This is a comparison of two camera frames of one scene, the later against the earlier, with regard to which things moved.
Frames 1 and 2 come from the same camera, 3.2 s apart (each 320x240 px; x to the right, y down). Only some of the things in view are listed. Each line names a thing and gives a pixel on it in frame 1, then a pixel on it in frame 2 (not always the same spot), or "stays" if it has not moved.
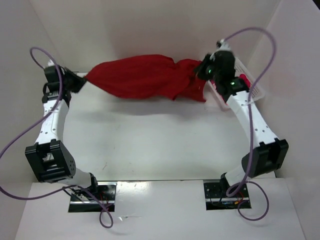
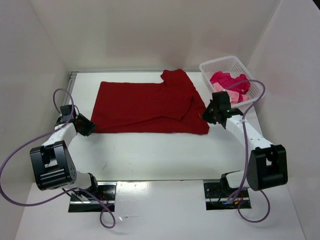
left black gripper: [74, 81] -> [85, 125]
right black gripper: [202, 66] -> [213, 114]
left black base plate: [100, 198] stays
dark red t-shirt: [149, 75] -> [174, 106]
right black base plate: [216, 198] stays
